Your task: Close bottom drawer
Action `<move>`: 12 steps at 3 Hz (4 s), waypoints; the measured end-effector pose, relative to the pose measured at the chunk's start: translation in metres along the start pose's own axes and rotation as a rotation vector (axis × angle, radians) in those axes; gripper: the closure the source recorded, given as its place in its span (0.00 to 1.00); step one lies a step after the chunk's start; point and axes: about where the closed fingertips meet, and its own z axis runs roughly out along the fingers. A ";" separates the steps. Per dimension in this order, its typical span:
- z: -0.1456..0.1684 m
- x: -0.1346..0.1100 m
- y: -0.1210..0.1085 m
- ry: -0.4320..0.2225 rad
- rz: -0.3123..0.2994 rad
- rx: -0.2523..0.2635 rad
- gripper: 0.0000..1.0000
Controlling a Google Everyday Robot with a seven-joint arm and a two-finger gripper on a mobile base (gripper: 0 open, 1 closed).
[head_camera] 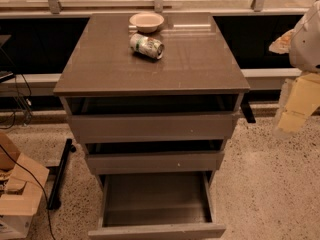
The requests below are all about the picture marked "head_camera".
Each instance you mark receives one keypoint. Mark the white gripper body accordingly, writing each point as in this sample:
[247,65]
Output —
[307,45]

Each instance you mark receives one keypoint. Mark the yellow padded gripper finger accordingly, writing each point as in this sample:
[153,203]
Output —
[303,101]

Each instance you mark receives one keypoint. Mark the grey bottom drawer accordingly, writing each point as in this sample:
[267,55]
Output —
[157,206]

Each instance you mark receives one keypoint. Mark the grey drawer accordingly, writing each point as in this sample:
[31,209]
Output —
[157,206]
[146,128]
[153,162]

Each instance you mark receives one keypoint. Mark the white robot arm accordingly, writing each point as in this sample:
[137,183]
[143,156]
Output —
[302,43]

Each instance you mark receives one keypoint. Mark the grey top drawer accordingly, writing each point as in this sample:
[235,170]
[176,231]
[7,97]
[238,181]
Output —
[146,128]

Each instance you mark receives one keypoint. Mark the grey drawer cabinet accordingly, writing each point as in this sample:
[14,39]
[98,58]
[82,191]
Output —
[196,75]

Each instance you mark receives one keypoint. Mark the grey middle drawer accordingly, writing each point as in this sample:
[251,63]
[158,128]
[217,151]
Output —
[153,162]

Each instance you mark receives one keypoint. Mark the black stand leg right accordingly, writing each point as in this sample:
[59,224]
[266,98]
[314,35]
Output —
[246,110]

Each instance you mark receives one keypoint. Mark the black stand leg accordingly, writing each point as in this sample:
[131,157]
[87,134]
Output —
[57,172]
[246,110]

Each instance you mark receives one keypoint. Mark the green white drink can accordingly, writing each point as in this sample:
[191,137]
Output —
[148,46]

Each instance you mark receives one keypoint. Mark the beige bowl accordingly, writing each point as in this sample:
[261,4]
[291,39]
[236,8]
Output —
[146,22]

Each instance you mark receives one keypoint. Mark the black stand leg left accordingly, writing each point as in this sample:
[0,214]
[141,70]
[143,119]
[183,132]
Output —
[57,172]

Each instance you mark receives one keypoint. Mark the open cardboard box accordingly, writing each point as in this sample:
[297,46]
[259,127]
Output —
[22,180]

